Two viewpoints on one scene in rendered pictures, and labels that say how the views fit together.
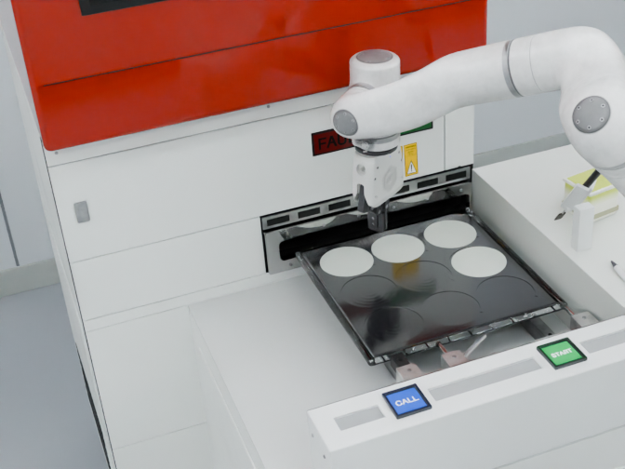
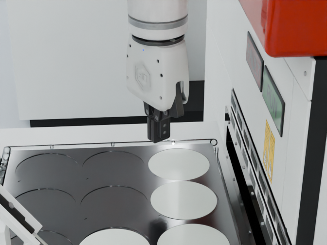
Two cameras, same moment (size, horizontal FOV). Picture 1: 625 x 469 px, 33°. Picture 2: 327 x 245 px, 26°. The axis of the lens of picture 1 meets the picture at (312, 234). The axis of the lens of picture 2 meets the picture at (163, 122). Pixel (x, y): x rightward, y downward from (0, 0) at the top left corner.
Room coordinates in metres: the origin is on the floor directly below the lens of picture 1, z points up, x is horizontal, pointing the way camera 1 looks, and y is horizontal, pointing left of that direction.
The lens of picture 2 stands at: (1.86, -1.04, 1.51)
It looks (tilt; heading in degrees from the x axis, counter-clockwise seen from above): 28 degrees down; 104
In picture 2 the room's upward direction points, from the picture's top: straight up
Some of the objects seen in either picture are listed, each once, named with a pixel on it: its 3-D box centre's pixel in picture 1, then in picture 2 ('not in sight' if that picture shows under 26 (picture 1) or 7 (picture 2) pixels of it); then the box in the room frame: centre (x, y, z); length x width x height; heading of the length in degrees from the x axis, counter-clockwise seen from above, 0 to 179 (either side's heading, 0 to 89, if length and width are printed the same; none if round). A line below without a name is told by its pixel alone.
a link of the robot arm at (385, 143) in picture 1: (375, 136); (156, 22); (1.62, -0.12, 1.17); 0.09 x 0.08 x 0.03; 141
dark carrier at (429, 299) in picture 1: (423, 277); (114, 205); (1.57, -0.20, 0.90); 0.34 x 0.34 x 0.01; 18
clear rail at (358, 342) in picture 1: (332, 303); (111, 146); (1.52, -0.02, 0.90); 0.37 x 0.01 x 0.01; 18
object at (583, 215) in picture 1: (578, 210); (13, 236); (1.54, -0.46, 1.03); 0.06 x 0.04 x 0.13; 18
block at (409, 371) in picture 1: (416, 385); not in sight; (1.28, -0.14, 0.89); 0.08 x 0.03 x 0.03; 18
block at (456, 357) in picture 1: (461, 372); not in sight; (1.30, -0.22, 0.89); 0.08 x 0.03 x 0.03; 18
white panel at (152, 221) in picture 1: (278, 188); (243, 74); (1.73, 0.06, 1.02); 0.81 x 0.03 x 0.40; 108
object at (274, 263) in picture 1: (370, 226); (250, 195); (1.77, -0.12, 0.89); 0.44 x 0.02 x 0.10; 108
